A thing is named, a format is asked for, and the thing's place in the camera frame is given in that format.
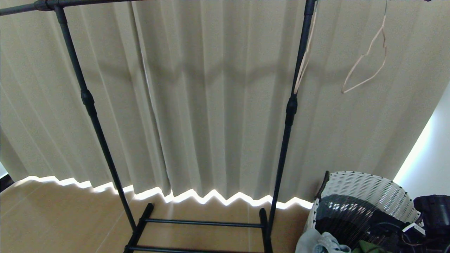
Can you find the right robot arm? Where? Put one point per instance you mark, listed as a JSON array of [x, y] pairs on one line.
[[434, 211]]

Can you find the white laundry basket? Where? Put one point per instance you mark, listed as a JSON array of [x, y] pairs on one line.
[[362, 186]]

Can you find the black clothes rack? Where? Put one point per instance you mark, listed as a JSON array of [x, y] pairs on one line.
[[88, 101]]

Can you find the pink clothes hanger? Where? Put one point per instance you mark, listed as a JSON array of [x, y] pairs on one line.
[[357, 68], [298, 83]]

